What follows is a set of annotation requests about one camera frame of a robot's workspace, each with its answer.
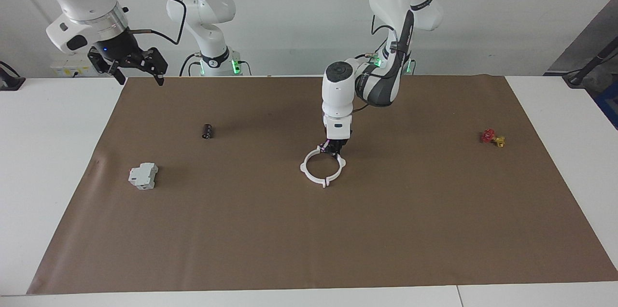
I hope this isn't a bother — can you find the white half ring pipe clamp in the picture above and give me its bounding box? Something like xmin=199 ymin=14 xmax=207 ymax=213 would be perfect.
xmin=299 ymin=145 xmax=326 ymax=189
xmin=324 ymin=152 xmax=347 ymax=187

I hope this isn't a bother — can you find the white power strip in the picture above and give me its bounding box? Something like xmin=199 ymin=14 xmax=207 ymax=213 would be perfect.
xmin=51 ymin=58 xmax=104 ymax=77

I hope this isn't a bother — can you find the brown paper mat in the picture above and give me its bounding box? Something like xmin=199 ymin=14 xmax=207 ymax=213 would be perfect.
xmin=27 ymin=75 xmax=618 ymax=295

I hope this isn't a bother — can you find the grey circuit breaker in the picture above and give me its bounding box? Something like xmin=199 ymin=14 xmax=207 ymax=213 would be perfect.
xmin=128 ymin=162 xmax=159 ymax=190

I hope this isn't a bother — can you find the black clamp base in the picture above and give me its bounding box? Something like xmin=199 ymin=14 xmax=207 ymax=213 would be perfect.
xmin=0 ymin=61 xmax=26 ymax=91

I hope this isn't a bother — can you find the red and yellow valve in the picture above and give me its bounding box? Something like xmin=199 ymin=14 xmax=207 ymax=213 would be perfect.
xmin=480 ymin=128 xmax=506 ymax=148

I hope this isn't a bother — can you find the black stand with pole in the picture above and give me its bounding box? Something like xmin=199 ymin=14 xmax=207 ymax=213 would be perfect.
xmin=562 ymin=37 xmax=618 ymax=88

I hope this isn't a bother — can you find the blue crate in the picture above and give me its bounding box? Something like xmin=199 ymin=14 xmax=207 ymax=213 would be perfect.
xmin=595 ymin=80 xmax=618 ymax=129

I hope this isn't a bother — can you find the dark grey panel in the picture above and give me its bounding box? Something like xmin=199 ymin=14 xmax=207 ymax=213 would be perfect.
xmin=545 ymin=0 xmax=618 ymax=77

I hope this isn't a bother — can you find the black right base cable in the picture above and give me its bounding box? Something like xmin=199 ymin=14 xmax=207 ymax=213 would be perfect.
xmin=180 ymin=53 xmax=200 ymax=77

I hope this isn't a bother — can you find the black base cable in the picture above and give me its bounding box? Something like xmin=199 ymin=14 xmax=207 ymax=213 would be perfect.
xmin=180 ymin=53 xmax=200 ymax=77
xmin=355 ymin=39 xmax=389 ymax=62

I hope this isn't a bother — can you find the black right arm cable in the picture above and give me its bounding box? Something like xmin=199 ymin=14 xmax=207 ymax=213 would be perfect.
xmin=128 ymin=0 xmax=188 ymax=46

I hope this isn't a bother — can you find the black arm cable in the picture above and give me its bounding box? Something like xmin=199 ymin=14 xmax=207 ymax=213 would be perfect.
xmin=352 ymin=8 xmax=417 ymax=115
xmin=128 ymin=0 xmax=188 ymax=46

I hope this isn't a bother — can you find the black left base cable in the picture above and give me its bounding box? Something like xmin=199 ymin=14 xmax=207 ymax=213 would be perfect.
xmin=355 ymin=39 xmax=389 ymax=62

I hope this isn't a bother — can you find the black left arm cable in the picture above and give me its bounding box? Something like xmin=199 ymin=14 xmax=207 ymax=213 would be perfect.
xmin=352 ymin=8 xmax=417 ymax=115

